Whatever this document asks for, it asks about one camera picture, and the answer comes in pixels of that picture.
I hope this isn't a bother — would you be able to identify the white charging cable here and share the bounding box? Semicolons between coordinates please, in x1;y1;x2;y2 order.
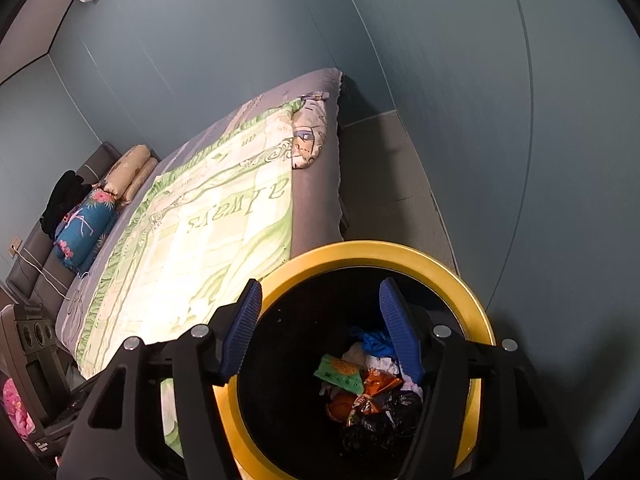
17;245;91;302

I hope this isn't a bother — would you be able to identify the blue plastic bag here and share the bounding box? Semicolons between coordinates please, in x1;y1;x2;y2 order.
350;327;398;361

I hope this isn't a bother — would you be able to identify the triangular dark orange wrapper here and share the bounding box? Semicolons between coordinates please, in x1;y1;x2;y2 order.
347;394;386;428

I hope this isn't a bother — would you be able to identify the grey bed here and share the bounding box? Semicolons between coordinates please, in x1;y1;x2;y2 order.
55;67;351;381

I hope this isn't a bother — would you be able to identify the pile of black clothes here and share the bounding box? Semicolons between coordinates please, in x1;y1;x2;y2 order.
40;170;96;236

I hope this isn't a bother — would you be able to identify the folded beige quilt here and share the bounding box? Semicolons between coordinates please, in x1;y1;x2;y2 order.
102;145;160;206

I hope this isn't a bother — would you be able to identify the cartoon printed cloth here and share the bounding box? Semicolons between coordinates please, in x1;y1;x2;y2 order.
290;91;333;171

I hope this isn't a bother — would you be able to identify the black trash bin yellow rim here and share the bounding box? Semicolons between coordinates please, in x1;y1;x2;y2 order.
212;241;496;480

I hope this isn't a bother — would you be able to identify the white tissue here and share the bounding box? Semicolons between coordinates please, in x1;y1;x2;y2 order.
342;342;401;376

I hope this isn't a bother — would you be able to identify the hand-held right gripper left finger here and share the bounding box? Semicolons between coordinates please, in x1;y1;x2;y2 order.
57;279;263;480

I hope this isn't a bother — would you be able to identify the grey padded headboard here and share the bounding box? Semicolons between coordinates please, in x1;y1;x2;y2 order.
5;142;121;306

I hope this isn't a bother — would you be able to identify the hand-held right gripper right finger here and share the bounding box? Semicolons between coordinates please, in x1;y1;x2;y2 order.
379;277;586;480

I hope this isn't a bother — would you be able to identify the green snack packet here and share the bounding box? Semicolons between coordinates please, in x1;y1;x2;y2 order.
313;354;365;395

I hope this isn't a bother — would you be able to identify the dark chair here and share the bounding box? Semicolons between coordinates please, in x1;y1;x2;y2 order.
0;302;76;426

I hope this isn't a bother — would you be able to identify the black plastic bag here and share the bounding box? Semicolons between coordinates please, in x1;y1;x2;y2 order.
342;390;423;456

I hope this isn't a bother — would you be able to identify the green floral blanket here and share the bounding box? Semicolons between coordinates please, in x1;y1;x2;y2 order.
75;100;307;461

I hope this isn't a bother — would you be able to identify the folded blue floral quilt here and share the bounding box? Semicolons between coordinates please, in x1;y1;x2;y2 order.
54;185;119;275

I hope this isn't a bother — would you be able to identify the pink cloth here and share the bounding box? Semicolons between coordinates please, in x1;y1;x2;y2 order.
2;377;36;436

